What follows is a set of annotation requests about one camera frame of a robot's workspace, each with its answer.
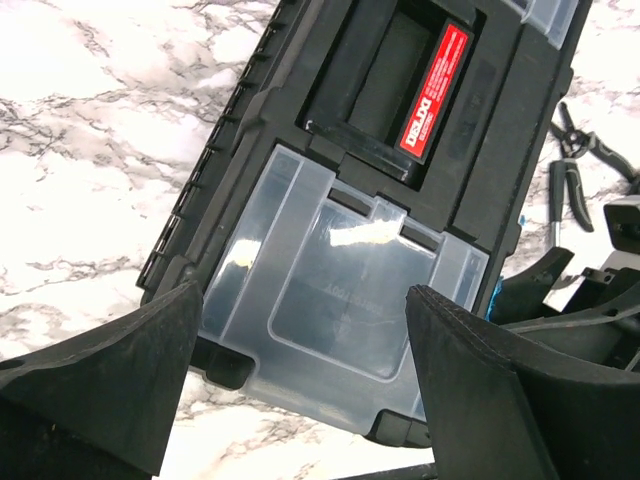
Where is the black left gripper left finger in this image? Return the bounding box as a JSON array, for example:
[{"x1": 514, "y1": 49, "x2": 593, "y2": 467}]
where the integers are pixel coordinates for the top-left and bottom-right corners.
[{"x1": 1, "y1": 282, "x2": 203, "y2": 479}]

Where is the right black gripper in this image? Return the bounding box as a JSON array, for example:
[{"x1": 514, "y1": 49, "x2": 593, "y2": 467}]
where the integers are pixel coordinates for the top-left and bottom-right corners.
[{"x1": 497, "y1": 194, "x2": 639, "y2": 373}]

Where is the black yellow wire stripper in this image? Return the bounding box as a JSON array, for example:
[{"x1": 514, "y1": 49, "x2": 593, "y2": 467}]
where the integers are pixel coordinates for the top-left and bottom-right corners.
[{"x1": 550, "y1": 101, "x2": 639, "y2": 195}]

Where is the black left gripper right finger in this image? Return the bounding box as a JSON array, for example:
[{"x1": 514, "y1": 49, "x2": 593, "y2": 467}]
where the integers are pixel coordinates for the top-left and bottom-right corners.
[{"x1": 406, "y1": 286, "x2": 639, "y2": 479}]

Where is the black plastic toolbox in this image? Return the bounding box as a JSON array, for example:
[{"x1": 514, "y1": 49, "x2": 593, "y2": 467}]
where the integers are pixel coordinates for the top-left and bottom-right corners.
[{"x1": 137, "y1": 1, "x2": 590, "y2": 448}]

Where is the grey black handled tool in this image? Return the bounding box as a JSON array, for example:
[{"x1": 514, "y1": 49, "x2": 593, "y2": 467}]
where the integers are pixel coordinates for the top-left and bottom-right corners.
[{"x1": 557, "y1": 159, "x2": 594, "y2": 233}]

